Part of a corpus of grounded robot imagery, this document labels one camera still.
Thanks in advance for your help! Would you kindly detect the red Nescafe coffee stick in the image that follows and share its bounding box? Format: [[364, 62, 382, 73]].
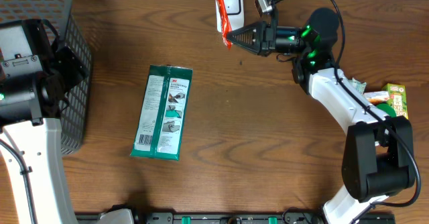
[[216, 0, 232, 50]]

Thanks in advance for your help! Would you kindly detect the light blue wipes pack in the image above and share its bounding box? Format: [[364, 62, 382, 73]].
[[349, 78, 367, 95]]

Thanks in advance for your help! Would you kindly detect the orange snack packet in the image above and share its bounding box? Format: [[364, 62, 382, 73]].
[[363, 91, 389, 105]]

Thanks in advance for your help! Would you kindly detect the green lid jar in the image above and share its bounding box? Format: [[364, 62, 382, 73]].
[[376, 103, 397, 117]]

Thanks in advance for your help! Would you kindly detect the green white package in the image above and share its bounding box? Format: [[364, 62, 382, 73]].
[[130, 65, 193, 161]]

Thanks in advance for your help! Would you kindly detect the green tea carton box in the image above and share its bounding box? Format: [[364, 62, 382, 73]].
[[382, 83, 409, 119]]

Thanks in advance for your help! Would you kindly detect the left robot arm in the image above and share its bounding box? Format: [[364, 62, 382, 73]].
[[1, 19, 89, 223]]

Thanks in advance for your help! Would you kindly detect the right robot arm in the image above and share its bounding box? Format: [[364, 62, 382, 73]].
[[225, 8, 421, 223]]

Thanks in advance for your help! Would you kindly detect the grey plastic mesh basket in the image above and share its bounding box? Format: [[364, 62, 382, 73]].
[[1, 0, 93, 155]]

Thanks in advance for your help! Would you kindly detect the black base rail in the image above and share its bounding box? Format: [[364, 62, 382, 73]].
[[75, 211, 395, 224]]

